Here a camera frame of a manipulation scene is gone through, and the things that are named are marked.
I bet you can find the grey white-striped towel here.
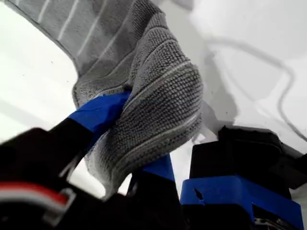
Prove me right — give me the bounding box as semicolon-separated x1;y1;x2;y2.
4;0;204;199

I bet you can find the thin white cable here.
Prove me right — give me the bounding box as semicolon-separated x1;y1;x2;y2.
203;37;307;142

